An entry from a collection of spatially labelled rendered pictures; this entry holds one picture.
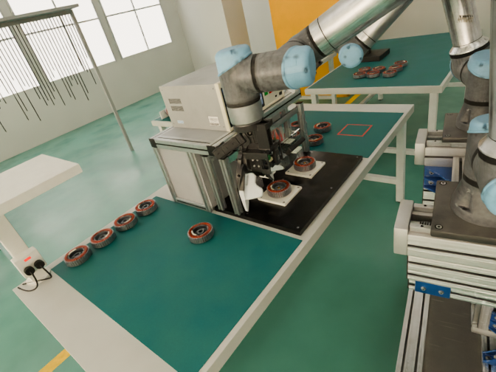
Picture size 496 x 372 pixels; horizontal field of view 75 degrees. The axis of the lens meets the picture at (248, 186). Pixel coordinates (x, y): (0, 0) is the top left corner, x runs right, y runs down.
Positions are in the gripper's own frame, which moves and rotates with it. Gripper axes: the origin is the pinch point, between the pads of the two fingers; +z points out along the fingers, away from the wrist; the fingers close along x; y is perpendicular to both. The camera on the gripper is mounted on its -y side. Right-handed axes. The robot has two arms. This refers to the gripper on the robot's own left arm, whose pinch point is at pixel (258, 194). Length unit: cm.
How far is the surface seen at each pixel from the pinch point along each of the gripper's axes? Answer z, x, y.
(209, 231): 37, 20, -42
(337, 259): 115, 92, -15
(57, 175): -5, -8, -75
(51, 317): 40, -35, -79
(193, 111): -5, 50, -58
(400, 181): 96, 162, 13
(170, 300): 40, -13, -38
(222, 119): -2, 47, -41
